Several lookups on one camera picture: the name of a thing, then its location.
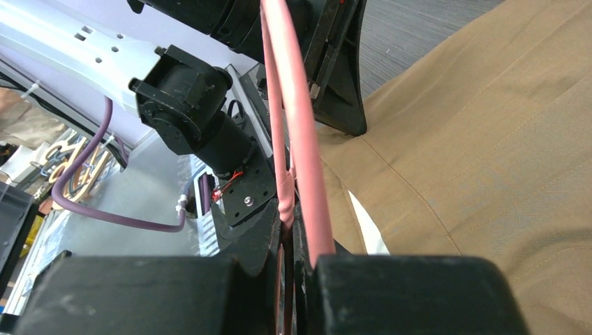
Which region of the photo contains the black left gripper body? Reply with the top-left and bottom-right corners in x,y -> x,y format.
128,0 -> 324,65

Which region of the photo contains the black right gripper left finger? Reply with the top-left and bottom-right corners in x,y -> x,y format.
15,204 -> 280,334

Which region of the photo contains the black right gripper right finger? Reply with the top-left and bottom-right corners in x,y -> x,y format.
293,207 -> 529,334

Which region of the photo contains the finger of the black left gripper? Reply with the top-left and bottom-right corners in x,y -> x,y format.
303,0 -> 367,136

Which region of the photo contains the pink wire hanger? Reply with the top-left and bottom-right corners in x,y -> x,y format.
260,1 -> 336,267

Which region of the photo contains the tan garment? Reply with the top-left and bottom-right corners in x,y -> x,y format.
318,1 -> 591,334

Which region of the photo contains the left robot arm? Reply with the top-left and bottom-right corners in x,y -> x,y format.
1,1 -> 367,230

